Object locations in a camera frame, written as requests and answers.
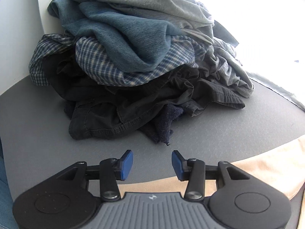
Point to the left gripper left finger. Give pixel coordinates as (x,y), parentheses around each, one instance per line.
(112,170)

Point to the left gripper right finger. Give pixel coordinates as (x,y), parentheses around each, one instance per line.
(191,170)

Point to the blue fleece garment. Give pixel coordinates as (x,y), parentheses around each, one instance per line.
(132,43)

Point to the beige long-sleeve shirt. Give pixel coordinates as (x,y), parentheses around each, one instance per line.
(281,168)

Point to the dark clothes pile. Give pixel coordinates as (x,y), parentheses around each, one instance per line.
(108,112)

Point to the grey crumpled garment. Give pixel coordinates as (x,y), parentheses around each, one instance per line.
(220,62)

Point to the white side panel board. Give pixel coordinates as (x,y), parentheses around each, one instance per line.
(23,23)

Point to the white printed backdrop sheet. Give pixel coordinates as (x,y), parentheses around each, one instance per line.
(270,34)

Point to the blue plaid shirt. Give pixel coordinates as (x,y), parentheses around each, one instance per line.
(92,58)

